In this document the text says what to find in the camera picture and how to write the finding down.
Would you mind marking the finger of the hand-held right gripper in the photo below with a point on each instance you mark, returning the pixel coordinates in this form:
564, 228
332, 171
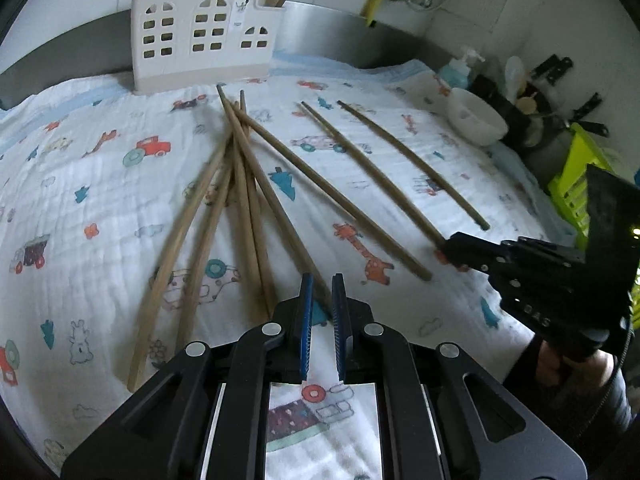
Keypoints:
472, 251

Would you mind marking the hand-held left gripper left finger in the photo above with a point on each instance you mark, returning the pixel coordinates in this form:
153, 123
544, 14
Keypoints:
306, 330

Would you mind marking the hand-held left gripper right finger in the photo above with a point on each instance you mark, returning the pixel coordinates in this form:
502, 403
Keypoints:
340, 330

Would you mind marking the pile of wooden chopsticks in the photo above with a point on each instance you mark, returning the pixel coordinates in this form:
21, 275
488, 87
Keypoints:
241, 165

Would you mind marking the white house-shaped utensil holder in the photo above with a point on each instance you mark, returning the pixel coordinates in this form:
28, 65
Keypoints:
185, 67

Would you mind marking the person's right hand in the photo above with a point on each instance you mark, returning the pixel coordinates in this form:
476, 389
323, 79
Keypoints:
549, 366

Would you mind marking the green plastic rack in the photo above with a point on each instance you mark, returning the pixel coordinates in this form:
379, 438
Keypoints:
575, 180

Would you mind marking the white bowl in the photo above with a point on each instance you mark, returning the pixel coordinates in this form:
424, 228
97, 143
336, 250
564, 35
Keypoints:
475, 117

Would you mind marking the black pot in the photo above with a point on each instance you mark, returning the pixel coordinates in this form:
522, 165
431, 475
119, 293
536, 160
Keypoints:
505, 102

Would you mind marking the blue soap pump bottle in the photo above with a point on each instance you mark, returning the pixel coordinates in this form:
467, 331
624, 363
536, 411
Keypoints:
457, 72

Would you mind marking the printed white cloth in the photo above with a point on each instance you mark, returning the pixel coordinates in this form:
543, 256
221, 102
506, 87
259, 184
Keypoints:
100, 220

